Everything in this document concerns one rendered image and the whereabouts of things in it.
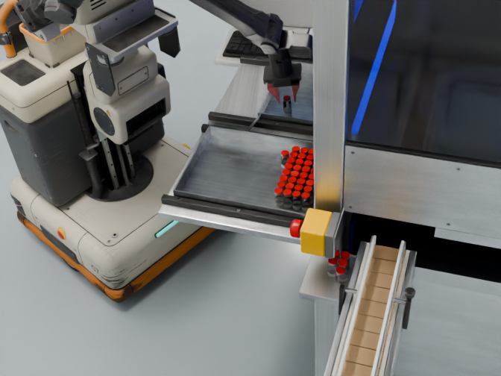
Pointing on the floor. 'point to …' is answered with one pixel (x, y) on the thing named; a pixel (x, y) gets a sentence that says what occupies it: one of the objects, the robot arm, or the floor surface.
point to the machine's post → (329, 137)
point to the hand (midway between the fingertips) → (286, 98)
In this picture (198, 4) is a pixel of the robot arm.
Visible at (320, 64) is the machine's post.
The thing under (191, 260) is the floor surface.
